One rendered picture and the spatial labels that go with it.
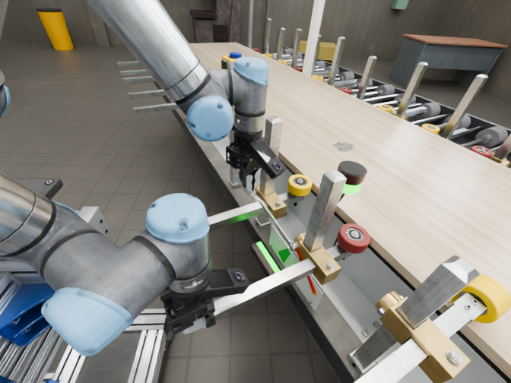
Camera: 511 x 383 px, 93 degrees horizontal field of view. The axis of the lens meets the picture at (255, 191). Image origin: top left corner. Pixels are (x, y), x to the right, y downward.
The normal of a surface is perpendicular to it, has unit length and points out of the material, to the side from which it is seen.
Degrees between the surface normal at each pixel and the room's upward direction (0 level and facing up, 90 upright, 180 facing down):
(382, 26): 90
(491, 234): 0
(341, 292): 0
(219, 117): 90
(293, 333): 0
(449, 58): 90
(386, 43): 90
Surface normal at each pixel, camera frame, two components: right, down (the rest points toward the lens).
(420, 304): -0.88, 0.26
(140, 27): 0.29, 0.59
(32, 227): 0.97, 0.11
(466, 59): 0.05, 0.65
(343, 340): 0.06, -0.76
